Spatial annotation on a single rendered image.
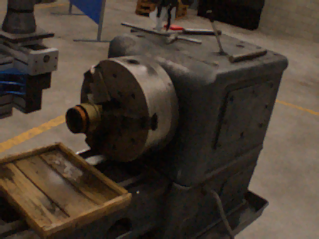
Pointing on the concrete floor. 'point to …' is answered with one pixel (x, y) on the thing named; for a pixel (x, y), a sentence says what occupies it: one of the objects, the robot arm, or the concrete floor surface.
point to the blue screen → (90, 8)
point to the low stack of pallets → (155, 8)
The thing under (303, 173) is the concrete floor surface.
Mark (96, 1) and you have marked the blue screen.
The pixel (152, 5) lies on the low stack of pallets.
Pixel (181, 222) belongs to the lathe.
